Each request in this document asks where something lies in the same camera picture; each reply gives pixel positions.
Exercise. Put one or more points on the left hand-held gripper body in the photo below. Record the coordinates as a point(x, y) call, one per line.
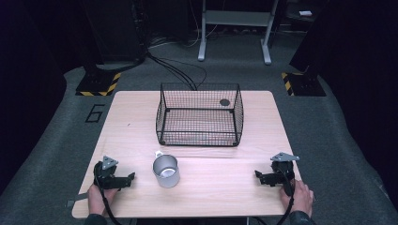
point(106, 179)

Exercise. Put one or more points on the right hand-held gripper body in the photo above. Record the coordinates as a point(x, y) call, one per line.
point(283, 173)

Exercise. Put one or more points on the metal cup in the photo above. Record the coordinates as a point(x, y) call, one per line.
point(167, 176)

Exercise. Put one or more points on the person's left hand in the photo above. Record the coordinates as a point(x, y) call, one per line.
point(97, 200)

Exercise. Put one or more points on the person's right hand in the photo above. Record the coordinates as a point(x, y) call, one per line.
point(301, 197)

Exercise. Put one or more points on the dark round disc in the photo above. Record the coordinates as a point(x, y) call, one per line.
point(224, 102)

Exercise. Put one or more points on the black base with yellow stripes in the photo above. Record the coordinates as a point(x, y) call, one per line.
point(98, 83)
point(303, 84)

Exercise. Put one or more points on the white metal stand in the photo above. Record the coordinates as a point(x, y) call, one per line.
point(237, 18)

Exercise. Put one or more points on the small white box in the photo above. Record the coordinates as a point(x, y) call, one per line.
point(305, 13)

